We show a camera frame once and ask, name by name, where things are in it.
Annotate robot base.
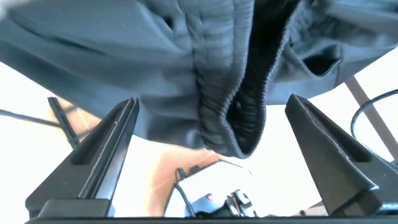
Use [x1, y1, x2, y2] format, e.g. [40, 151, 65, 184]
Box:
[164, 160, 259, 218]

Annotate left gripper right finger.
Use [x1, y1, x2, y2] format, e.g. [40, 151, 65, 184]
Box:
[284, 94, 398, 216]

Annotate black coiled cable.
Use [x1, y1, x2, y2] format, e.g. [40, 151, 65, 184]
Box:
[174, 167, 197, 218]

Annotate black clothes rack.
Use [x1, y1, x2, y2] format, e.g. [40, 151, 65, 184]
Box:
[0, 96, 81, 149]

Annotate black shorts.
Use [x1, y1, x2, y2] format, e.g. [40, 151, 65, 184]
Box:
[0, 0, 398, 159]

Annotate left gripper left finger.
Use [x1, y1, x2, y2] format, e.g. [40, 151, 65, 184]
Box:
[24, 98, 141, 218]

